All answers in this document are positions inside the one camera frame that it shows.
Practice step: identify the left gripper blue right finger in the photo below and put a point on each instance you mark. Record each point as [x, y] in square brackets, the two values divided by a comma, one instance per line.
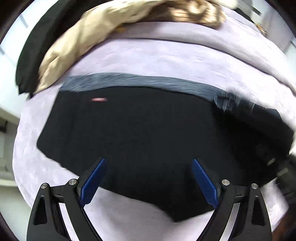
[207, 182]

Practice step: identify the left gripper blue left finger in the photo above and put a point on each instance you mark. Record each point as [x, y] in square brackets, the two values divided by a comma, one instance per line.
[90, 180]

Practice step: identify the black pants with patterned waistband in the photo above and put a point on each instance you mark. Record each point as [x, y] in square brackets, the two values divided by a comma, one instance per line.
[150, 129]

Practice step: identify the lavender plush bed blanket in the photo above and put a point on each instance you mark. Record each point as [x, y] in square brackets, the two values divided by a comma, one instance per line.
[235, 58]

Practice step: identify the beige jacket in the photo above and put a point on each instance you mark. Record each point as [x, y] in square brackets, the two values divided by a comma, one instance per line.
[93, 28]

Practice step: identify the brown cream striped knit garment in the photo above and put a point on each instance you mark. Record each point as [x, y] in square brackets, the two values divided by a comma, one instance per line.
[201, 12]

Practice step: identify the black garment on bed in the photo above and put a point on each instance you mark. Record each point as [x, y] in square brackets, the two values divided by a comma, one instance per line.
[56, 21]

